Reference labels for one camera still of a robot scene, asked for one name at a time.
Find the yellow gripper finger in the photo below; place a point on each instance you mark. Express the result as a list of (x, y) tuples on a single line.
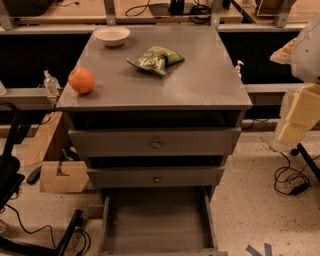
[(303, 115), (283, 55)]

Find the green jalapeno chip bag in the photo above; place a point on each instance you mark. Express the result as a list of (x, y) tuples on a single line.
[(156, 59)]

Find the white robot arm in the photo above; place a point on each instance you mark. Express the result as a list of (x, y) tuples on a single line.
[(303, 54)]

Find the grey middle drawer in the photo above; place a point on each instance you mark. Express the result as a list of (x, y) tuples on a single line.
[(155, 177)]

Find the grey three-drawer cabinet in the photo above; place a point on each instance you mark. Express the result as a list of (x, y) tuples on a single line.
[(203, 91)]

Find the grey top drawer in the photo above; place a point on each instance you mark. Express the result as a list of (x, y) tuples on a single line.
[(154, 142)]

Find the open grey bottom drawer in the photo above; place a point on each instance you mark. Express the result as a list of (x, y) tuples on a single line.
[(161, 221)]

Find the white pump bottle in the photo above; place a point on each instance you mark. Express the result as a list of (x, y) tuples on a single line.
[(238, 67)]

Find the white bowl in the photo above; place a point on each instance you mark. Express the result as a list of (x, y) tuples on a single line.
[(113, 36)]

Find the orange fruit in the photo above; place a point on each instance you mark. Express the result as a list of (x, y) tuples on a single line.
[(81, 80)]

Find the clear sanitizer bottle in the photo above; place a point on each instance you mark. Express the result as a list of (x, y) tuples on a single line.
[(51, 83)]

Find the wooden block with cutout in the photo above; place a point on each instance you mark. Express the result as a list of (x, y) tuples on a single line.
[(63, 177)]

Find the black remote on floor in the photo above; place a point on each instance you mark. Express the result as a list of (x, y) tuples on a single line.
[(34, 176)]

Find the black chair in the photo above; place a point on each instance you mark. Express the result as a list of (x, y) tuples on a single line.
[(10, 179)]

